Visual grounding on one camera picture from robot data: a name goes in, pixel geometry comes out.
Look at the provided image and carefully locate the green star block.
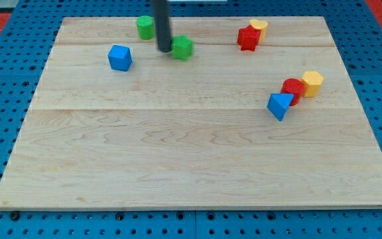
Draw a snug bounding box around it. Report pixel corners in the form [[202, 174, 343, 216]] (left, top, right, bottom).
[[171, 35, 194, 60]]

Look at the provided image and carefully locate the red cylinder block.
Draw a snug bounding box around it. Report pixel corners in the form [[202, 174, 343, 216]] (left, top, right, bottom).
[[281, 78, 304, 106]]

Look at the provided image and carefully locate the yellow hexagon block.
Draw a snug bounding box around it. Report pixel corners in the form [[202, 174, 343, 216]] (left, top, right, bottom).
[[302, 71, 324, 98]]

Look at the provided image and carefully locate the light wooden board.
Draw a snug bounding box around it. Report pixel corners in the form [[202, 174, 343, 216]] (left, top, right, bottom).
[[0, 17, 382, 211]]

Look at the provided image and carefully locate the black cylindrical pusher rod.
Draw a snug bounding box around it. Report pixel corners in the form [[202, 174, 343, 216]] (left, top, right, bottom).
[[151, 0, 172, 53]]

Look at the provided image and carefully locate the blue cube block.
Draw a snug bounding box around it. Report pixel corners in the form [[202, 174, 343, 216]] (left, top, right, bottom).
[[107, 45, 132, 72]]

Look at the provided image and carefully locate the blue triangle block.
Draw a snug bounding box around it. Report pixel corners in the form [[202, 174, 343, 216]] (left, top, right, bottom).
[[267, 93, 294, 121]]

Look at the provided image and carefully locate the yellow heart block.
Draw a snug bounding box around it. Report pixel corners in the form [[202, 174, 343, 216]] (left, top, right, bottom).
[[249, 19, 269, 41]]

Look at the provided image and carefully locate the red star block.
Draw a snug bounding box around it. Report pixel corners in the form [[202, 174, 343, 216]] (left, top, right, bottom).
[[237, 25, 261, 52]]

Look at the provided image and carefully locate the green cylinder block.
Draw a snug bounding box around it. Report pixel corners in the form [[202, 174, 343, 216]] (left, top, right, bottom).
[[136, 15, 155, 40]]

